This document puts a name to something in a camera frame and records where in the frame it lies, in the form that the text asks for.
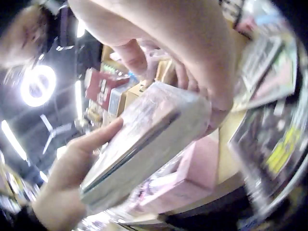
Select white ceiling fan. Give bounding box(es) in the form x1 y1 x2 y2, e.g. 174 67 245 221
39 114 73 155

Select person's right hand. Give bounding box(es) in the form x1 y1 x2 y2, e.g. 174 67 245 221
68 0 238 136

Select person's left hand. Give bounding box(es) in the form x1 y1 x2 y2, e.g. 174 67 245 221
32 117 125 231

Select plastic-wrapped box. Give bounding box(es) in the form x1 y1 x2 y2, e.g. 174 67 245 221
79 81 212 205

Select person's right fingers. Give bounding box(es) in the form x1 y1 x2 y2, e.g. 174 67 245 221
174 62 232 136

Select person's left thumb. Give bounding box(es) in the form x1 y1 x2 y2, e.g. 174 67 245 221
72 117 125 157

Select pink box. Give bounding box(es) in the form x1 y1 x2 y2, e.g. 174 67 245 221
138 131 220 213

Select long ceiling light strip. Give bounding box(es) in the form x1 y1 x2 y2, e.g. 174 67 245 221
1 120 27 160
74 80 83 119

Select round ring ceiling lamp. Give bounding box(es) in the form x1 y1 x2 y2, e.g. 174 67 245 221
20 64 57 108

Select person's right thumb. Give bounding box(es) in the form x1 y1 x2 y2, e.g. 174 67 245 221
113 39 148 80

